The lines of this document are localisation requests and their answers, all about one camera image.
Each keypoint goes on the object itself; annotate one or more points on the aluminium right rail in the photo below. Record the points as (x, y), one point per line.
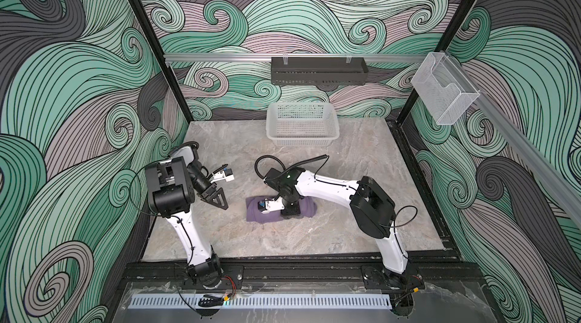
(512, 118)

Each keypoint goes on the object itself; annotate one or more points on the black wall-mounted tray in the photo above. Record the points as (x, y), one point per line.
(323, 72)

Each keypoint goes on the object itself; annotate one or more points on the clear acrylic wall holder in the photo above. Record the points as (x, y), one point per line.
(444, 87)

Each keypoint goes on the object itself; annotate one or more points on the white perforated plastic basket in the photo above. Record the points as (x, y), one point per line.
(304, 124)

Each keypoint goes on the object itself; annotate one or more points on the aluminium rail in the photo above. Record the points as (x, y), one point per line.
(267, 57)
(512, 118)

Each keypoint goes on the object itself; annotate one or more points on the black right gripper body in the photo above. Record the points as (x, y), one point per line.
(291, 209)

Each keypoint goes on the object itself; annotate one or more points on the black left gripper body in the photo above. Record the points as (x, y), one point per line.
(201, 185)

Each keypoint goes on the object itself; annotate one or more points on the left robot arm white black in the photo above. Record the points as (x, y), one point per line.
(173, 186)

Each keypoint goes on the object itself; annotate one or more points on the white slotted cable duct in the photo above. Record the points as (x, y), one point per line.
(265, 301)

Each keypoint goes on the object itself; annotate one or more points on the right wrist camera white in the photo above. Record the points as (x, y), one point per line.
(270, 205)

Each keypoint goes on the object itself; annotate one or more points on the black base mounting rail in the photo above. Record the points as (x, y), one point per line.
(361, 270)

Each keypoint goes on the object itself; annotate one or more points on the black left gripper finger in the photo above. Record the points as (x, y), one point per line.
(208, 199)
(219, 199)

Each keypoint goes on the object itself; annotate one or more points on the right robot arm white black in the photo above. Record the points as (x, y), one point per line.
(371, 207)

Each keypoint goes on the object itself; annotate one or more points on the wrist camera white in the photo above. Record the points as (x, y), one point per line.
(224, 173)
(270, 205)

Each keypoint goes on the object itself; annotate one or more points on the purple long pants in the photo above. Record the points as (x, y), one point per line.
(254, 212)

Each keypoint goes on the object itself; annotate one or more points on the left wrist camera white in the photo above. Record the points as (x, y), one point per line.
(224, 173)

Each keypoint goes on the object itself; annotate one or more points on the aluminium back rail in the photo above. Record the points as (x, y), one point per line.
(267, 57)

